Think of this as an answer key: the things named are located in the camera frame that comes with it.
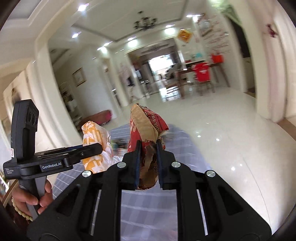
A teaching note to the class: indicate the orange white paper wrapper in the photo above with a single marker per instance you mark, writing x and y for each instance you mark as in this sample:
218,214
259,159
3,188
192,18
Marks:
92,135

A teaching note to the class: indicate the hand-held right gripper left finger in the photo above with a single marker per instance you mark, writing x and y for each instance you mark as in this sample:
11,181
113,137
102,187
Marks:
137,162

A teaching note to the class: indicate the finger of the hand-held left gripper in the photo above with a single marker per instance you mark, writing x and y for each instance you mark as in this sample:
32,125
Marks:
87,150

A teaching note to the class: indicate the black chandelier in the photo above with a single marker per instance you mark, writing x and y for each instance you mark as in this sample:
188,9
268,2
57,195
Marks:
145,23

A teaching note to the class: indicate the pink floor cushion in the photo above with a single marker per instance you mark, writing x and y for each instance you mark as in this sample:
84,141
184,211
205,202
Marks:
101,117

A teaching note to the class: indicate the red gold framed wall picture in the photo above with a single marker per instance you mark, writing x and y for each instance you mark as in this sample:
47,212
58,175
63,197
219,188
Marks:
185,36

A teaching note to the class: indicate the red wall flower decoration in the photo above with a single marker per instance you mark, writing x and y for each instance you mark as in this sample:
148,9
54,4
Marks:
271,30

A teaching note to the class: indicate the white shelf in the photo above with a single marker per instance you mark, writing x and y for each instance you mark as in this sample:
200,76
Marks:
70,104

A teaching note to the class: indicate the row of wall certificates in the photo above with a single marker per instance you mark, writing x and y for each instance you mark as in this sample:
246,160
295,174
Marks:
215,32

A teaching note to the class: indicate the small dark chandelier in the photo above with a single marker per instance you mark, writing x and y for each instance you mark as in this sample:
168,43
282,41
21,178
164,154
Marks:
157,48

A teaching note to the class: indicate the wooden dining table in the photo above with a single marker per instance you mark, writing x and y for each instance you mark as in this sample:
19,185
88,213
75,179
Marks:
185,71

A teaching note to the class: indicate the teal box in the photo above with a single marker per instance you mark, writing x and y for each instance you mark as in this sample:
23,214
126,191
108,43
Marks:
196,56

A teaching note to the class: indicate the red brown snack bag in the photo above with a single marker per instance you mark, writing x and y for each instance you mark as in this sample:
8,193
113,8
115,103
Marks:
140,120

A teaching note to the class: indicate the grey checked cloth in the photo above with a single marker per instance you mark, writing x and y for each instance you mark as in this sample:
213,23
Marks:
148,208

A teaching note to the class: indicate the person's left hand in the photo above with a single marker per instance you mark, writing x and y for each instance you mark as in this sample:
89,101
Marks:
23,197

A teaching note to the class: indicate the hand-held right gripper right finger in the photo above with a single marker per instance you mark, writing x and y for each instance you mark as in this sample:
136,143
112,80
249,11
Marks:
160,162

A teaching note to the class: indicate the red chair cover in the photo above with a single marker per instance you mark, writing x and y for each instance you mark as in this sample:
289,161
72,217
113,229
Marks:
201,71

